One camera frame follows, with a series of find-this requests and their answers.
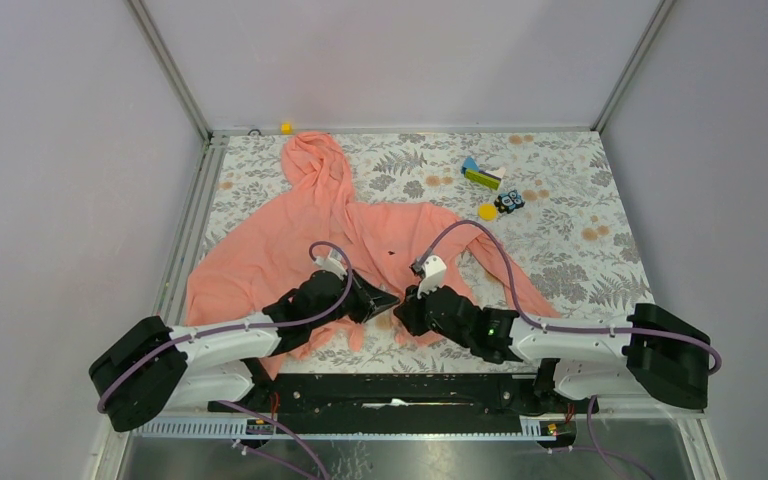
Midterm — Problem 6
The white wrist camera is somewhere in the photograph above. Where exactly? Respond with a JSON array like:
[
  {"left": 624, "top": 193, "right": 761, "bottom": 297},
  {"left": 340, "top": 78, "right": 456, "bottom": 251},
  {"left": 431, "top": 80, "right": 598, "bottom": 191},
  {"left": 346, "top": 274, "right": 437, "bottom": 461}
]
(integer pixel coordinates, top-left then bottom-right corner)
[
  {"left": 314, "top": 249, "right": 348, "bottom": 279},
  {"left": 411, "top": 254, "right": 447, "bottom": 298}
]

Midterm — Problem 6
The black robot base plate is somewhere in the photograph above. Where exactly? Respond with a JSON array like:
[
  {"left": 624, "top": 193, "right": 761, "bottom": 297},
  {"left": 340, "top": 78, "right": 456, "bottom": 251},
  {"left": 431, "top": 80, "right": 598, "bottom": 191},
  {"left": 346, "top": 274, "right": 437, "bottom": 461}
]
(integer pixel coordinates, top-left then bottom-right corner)
[{"left": 239, "top": 373, "right": 589, "bottom": 431}]

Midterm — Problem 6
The white slotted cable duct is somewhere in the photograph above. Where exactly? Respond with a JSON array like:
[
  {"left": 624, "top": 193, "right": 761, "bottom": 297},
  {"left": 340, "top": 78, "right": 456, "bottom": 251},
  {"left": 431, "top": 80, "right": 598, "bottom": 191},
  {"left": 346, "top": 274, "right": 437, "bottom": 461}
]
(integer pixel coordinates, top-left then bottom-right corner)
[{"left": 132, "top": 415, "right": 557, "bottom": 442}]

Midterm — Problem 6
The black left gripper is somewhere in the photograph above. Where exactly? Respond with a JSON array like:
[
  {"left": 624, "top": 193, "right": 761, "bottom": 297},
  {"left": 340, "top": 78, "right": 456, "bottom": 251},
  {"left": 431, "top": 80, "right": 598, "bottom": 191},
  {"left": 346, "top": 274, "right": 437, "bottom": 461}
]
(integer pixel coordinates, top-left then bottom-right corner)
[{"left": 309, "top": 267, "right": 399, "bottom": 330}]

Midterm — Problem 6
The floral patterned table mat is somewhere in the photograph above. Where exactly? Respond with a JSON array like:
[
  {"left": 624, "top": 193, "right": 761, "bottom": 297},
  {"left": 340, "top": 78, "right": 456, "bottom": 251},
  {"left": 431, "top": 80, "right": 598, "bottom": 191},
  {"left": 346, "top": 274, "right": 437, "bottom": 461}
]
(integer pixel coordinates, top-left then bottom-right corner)
[{"left": 164, "top": 131, "right": 660, "bottom": 376}]

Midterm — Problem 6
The salmon pink hooded jacket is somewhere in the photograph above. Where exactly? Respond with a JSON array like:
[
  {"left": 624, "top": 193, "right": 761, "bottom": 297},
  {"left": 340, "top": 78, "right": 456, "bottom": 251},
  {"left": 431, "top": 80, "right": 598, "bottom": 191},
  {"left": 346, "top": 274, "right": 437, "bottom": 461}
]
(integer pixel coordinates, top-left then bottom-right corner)
[{"left": 185, "top": 132, "right": 556, "bottom": 326}]

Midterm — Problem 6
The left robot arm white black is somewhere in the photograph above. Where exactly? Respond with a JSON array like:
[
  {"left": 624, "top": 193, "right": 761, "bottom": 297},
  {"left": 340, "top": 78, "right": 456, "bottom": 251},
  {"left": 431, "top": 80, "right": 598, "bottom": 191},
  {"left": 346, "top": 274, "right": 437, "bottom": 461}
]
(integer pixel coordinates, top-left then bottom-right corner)
[{"left": 89, "top": 270, "right": 399, "bottom": 432}]

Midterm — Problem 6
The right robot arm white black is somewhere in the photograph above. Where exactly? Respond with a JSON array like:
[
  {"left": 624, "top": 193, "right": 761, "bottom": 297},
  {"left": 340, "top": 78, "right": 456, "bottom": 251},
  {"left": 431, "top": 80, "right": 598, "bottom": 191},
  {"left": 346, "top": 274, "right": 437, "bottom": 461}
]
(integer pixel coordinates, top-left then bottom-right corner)
[{"left": 394, "top": 287, "right": 720, "bottom": 412}]

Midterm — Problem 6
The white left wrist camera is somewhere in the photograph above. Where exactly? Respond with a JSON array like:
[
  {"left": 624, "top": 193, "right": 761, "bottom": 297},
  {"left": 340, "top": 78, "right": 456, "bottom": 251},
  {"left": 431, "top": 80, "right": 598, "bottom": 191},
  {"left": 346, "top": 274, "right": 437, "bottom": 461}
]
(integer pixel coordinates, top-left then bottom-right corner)
[{"left": 314, "top": 249, "right": 348, "bottom": 279}]

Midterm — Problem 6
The black blue patterned toy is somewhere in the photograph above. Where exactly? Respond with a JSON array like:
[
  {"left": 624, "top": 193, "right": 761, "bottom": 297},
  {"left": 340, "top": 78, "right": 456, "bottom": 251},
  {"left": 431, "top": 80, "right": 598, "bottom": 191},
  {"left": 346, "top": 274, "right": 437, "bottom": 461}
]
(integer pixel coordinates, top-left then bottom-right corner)
[{"left": 493, "top": 189, "right": 525, "bottom": 214}]

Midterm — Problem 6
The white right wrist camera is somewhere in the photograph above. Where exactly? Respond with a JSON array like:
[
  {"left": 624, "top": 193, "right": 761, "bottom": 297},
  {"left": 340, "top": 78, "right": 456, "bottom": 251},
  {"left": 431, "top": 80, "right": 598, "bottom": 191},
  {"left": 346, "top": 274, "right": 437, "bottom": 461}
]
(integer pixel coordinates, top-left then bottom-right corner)
[{"left": 411, "top": 254, "right": 447, "bottom": 298}]

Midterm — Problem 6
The blue green white box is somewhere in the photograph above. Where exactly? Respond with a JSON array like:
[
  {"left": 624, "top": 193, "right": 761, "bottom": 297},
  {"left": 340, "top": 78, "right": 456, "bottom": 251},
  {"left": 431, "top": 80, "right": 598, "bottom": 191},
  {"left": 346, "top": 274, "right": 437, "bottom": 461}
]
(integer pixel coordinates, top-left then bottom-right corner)
[{"left": 461, "top": 157, "right": 506, "bottom": 191}]

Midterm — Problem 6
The small yellow round object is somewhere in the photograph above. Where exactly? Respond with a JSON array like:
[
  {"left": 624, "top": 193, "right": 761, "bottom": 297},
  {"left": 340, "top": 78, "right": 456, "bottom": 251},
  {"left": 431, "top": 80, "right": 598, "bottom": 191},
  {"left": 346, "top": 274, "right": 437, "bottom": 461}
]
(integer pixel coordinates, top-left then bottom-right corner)
[{"left": 477, "top": 203, "right": 499, "bottom": 221}]

